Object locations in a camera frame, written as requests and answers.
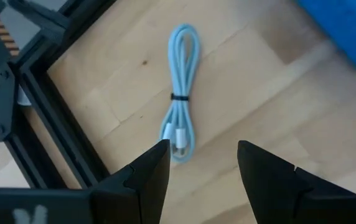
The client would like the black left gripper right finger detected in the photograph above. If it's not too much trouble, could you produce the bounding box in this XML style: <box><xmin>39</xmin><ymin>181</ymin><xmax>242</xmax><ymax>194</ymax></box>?
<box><xmin>237</xmin><ymin>139</ymin><xmax>356</xmax><ymax>224</ymax></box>

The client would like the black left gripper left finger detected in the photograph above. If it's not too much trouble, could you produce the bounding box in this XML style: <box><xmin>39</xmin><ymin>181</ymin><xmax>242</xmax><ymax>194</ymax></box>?
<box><xmin>90</xmin><ymin>139</ymin><xmax>171</xmax><ymax>224</ymax></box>

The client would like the light blue cable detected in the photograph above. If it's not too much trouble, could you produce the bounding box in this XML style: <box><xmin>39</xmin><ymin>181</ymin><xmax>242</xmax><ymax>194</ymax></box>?
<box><xmin>159</xmin><ymin>23</ymin><xmax>202</xmax><ymax>164</ymax></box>

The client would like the blue plastic bin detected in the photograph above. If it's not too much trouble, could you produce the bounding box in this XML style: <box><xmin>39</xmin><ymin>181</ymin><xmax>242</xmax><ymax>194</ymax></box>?
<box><xmin>296</xmin><ymin>0</ymin><xmax>356</xmax><ymax>76</ymax></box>

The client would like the black metal table frame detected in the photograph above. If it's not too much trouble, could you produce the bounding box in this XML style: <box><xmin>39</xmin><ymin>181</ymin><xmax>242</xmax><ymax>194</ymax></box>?
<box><xmin>0</xmin><ymin>0</ymin><xmax>118</xmax><ymax>190</ymax></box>

